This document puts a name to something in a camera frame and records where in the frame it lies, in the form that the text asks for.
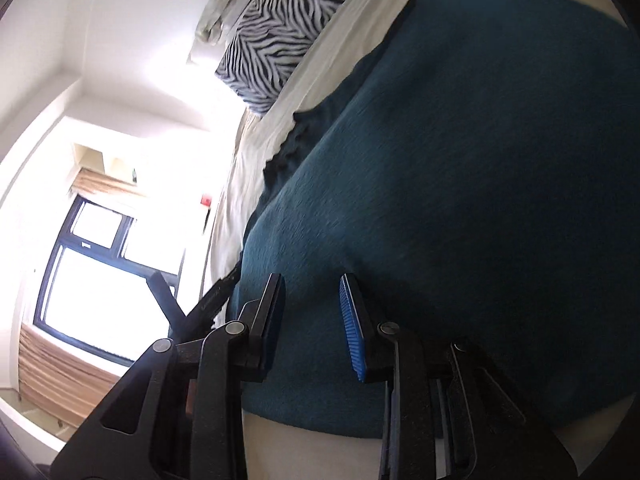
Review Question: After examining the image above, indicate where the beige striped curtain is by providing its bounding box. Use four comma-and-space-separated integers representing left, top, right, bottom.
17, 322, 128, 428
70, 167, 148, 200

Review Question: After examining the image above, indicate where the zebra print pillow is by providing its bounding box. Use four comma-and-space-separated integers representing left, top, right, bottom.
215, 0, 372, 117

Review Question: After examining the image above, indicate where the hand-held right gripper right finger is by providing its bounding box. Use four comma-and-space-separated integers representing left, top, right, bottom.
339, 273, 568, 480

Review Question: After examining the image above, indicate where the bed with beige sheet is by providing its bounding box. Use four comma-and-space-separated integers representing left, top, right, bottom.
200, 0, 637, 480

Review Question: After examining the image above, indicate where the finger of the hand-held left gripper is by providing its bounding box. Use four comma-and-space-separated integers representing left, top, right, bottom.
181, 266, 242, 335
146, 271, 190, 335

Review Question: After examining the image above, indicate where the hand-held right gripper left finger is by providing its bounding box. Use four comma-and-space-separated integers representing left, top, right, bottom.
65, 273, 287, 480

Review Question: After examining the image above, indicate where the dark teal knit sweater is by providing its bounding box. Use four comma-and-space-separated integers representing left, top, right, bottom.
227, 0, 637, 442

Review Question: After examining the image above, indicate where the black framed window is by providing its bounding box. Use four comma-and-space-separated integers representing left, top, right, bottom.
32, 195, 187, 363

